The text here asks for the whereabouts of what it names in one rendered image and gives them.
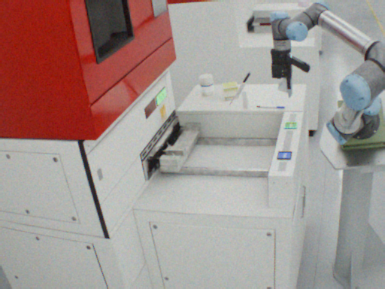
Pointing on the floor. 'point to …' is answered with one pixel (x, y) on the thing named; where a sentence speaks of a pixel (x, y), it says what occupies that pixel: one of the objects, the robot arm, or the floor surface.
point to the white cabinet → (226, 245)
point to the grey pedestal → (358, 236)
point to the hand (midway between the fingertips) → (291, 94)
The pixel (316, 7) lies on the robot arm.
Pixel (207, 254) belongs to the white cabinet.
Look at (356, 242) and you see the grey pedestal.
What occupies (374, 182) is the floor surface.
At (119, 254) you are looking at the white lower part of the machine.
